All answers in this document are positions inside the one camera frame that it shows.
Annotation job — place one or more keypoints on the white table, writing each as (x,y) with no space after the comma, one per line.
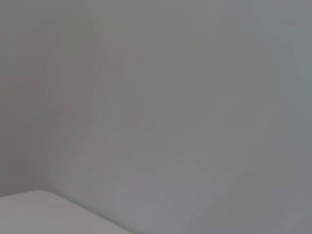
(36,214)

